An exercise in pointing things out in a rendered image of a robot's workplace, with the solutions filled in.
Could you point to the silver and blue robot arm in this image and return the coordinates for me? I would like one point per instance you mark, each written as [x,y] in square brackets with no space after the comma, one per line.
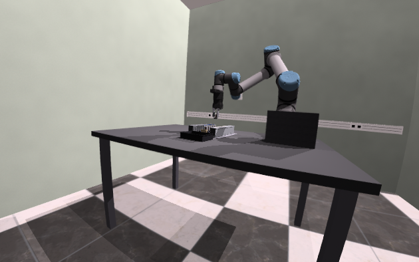
[287,81]

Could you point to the white relay panel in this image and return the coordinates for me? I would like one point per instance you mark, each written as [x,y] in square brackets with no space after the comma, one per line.
[218,132]

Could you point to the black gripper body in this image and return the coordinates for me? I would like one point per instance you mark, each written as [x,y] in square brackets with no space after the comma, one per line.
[217,97]

